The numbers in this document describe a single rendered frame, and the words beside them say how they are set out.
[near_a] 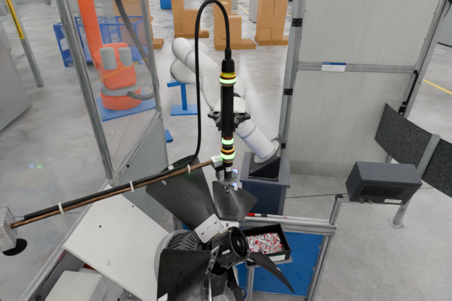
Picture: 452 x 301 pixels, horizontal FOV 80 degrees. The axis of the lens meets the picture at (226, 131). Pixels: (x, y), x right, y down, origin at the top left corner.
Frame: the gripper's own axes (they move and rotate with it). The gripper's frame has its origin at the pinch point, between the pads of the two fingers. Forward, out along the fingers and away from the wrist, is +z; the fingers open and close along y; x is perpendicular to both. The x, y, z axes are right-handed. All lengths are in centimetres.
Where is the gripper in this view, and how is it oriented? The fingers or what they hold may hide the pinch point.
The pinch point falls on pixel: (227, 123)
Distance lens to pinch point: 81.0
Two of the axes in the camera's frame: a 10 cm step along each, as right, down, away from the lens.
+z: -1.1, 5.1, -8.6
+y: -9.9, -0.6, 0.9
